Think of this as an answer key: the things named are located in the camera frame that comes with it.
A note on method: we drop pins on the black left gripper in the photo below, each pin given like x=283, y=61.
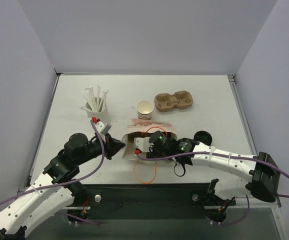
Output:
x=109, y=146

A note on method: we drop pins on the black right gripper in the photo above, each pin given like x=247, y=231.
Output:
x=150, y=151

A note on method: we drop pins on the printed paper takeout bag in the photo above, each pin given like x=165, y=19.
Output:
x=144, y=128

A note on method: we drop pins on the white straw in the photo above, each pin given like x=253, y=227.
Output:
x=103, y=103
x=91, y=94
x=98, y=98
x=88, y=99

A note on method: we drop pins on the stack of black lids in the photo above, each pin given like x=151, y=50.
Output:
x=203, y=137

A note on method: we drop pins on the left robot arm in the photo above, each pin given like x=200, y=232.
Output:
x=55, y=188

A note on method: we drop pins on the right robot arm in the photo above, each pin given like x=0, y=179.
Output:
x=257, y=175

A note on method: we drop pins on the white cylindrical straw holder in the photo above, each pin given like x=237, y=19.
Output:
x=104, y=115

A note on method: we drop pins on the stack of brown paper cups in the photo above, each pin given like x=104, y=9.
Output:
x=145, y=109

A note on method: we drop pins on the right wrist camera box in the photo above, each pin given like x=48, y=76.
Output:
x=141, y=145

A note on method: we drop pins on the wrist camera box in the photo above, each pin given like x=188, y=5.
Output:
x=141, y=145
x=101, y=127

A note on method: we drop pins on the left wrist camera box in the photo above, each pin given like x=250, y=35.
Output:
x=101, y=127

